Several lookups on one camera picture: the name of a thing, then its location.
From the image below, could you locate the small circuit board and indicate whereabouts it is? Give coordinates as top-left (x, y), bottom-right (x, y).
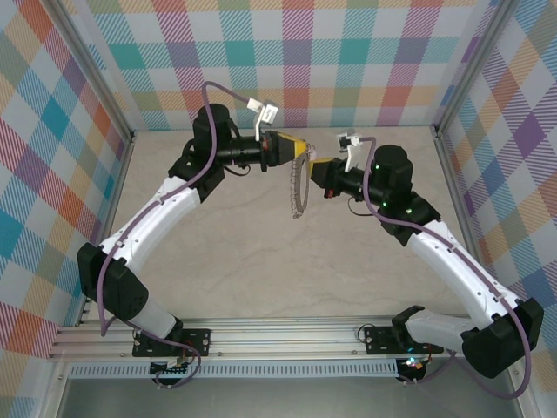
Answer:
top-left (150, 357), bottom-right (195, 378)
top-left (398, 355), bottom-right (432, 375)

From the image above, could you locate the white right camera bracket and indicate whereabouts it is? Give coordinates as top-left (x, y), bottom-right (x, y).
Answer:
top-left (343, 145), bottom-right (360, 173)

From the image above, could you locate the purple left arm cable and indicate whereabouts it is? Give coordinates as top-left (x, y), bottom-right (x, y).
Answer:
top-left (98, 80), bottom-right (262, 390)

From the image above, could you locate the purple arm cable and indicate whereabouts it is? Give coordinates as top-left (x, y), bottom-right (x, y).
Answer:
top-left (360, 136), bottom-right (534, 401)
top-left (98, 80), bottom-right (262, 390)

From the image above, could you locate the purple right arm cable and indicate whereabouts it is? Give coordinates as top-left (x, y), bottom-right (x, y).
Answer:
top-left (360, 136), bottom-right (534, 401)

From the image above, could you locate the aluminium corner post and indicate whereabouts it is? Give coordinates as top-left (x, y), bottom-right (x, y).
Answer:
top-left (433, 0), bottom-right (523, 138)
top-left (45, 0), bottom-right (137, 143)

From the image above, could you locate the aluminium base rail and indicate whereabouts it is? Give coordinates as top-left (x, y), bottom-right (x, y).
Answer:
top-left (47, 316), bottom-right (527, 361)

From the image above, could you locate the white slotted cable duct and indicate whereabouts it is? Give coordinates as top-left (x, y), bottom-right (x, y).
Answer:
top-left (69, 359), bottom-right (399, 379)

